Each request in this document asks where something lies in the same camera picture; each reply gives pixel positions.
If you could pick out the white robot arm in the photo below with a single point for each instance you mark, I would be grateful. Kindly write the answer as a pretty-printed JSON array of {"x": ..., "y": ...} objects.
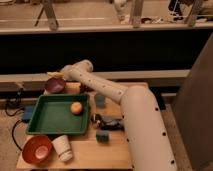
[{"x": 148, "y": 140}]

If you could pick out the purple bowl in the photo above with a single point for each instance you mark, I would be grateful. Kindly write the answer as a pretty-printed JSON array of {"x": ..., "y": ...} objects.
[{"x": 55, "y": 85}]

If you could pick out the red bowl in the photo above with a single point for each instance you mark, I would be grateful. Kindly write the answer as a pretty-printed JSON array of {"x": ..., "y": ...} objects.
[{"x": 36, "y": 149}]

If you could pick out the grey blue cup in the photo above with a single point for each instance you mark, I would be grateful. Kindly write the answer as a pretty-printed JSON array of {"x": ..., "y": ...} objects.
[{"x": 99, "y": 100}]

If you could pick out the bunch of dark grapes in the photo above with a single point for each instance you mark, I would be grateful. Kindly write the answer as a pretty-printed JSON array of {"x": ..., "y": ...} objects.
[{"x": 85, "y": 89}]

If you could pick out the orange fruit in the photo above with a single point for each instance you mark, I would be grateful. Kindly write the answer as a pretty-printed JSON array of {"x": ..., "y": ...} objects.
[{"x": 76, "y": 108}]

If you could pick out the black silver toy heap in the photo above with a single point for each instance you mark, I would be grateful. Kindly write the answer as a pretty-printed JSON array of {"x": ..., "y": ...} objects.
[{"x": 104, "y": 122}]

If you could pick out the green blue sponge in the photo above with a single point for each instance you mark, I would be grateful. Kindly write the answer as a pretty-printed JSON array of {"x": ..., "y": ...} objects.
[{"x": 102, "y": 136}]

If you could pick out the green plastic tray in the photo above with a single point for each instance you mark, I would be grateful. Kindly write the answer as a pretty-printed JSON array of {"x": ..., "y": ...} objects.
[{"x": 52, "y": 115}]

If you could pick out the white paper cup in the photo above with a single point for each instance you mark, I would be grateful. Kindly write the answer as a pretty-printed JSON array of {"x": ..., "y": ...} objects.
[{"x": 62, "y": 147}]

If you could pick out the blue box on floor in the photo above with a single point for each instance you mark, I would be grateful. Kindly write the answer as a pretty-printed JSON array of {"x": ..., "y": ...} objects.
[{"x": 28, "y": 111}]

